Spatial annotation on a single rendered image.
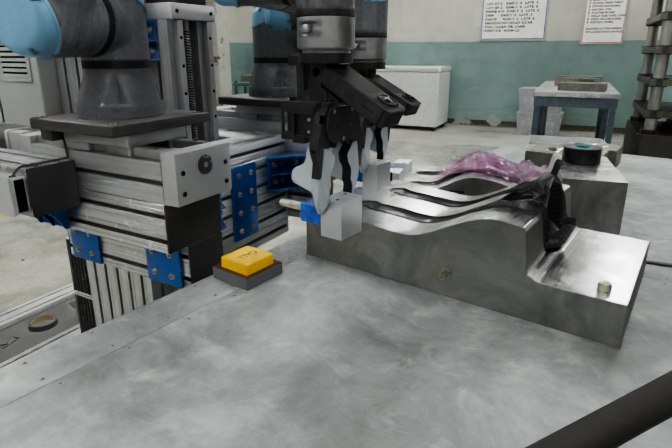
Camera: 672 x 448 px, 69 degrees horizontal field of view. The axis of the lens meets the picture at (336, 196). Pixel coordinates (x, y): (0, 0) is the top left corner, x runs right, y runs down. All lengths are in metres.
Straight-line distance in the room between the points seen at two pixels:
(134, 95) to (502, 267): 0.67
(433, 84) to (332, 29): 6.90
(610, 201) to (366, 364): 0.66
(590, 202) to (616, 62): 7.09
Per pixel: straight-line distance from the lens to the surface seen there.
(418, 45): 8.47
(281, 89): 1.30
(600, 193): 1.10
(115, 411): 0.59
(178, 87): 1.18
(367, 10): 0.95
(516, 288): 0.72
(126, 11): 0.95
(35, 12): 0.83
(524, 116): 7.55
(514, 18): 8.18
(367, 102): 0.61
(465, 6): 8.32
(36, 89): 1.38
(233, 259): 0.80
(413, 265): 0.78
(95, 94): 0.96
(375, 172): 0.96
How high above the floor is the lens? 1.15
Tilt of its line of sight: 16 degrees down
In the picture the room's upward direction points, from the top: straight up
